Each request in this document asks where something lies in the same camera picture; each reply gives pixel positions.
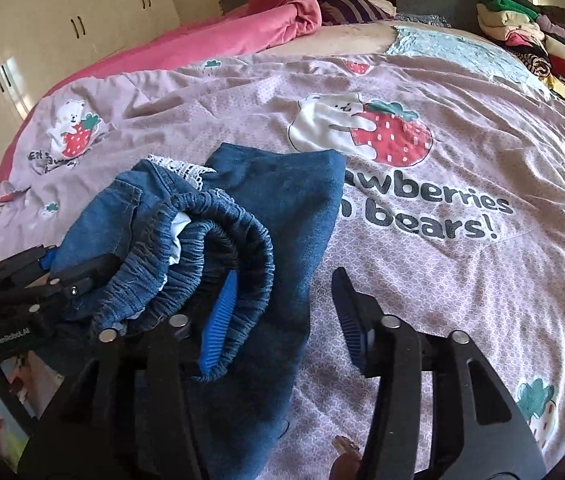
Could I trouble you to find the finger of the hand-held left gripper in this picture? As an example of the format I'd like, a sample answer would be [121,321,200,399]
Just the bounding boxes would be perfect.
[0,255,120,317]
[0,244,60,286]

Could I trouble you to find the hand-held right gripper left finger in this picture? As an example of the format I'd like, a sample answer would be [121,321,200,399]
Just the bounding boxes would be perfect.
[27,270,239,480]

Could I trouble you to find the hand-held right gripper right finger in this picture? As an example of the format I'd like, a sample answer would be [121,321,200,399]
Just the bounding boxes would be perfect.
[331,267,549,480]

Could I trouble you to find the blue denim pants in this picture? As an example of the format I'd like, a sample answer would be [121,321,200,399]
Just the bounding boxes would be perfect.
[50,142,347,480]

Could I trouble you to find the lilac strawberry bear printed blanket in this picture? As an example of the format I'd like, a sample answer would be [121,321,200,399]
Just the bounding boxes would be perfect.
[0,25,565,461]

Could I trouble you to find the small brown object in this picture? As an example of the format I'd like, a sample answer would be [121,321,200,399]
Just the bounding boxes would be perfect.
[331,436,363,480]

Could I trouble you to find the cream wardrobe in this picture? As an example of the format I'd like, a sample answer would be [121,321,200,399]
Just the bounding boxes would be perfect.
[0,0,184,128]

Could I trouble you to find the pink duvet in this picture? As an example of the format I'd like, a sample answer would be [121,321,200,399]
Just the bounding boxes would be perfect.
[0,0,324,173]

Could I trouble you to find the light blue quilted cloth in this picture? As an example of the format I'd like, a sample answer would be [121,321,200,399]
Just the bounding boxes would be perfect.
[385,26,540,83]

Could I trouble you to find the striped dark pillow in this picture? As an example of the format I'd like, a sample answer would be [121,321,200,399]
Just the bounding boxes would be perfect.
[313,0,395,27]

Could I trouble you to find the pile of folded clothes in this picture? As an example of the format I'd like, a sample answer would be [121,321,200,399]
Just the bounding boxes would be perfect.
[476,0,565,136]

